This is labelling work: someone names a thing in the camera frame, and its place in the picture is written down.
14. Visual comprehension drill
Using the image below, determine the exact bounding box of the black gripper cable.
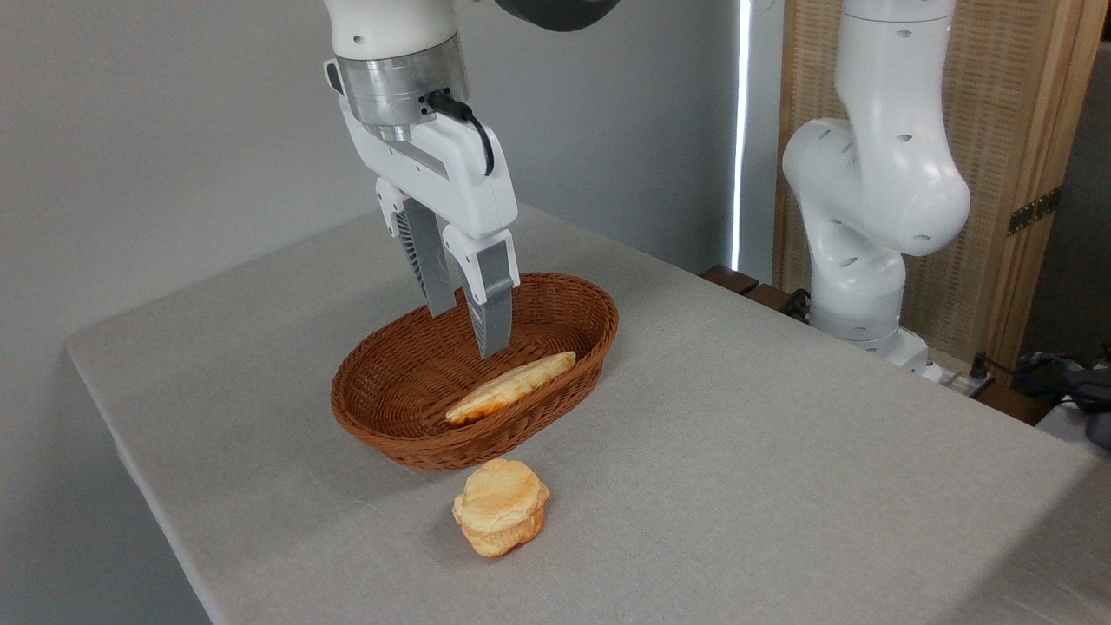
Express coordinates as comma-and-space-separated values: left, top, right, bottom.
425, 90, 496, 177

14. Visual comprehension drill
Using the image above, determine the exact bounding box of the black cable bundle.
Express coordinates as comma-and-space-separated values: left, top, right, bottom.
972, 345, 1111, 451

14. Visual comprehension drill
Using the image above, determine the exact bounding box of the wooden woven folding screen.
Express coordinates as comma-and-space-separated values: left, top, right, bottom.
772, 0, 1111, 370

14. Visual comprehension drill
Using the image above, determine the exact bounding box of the dark brown wooden block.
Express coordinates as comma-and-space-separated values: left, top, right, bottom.
745, 284, 796, 314
700, 265, 760, 296

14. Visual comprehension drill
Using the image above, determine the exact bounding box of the metal screen hinge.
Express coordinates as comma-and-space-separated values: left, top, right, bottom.
1007, 187, 1062, 237

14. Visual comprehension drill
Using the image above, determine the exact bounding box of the round golden bread bun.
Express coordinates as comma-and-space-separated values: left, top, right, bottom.
451, 458, 552, 558

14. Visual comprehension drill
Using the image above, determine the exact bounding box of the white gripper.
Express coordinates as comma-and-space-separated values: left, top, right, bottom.
339, 95, 523, 360

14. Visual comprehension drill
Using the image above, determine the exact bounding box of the grey tablecloth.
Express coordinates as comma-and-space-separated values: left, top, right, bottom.
65, 204, 1111, 625

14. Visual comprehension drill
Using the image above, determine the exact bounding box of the brown oval wicker basket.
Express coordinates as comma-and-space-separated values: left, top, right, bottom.
331, 272, 620, 472

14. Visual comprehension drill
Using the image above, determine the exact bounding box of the long golden bread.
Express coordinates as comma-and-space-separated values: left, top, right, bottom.
445, 351, 577, 425

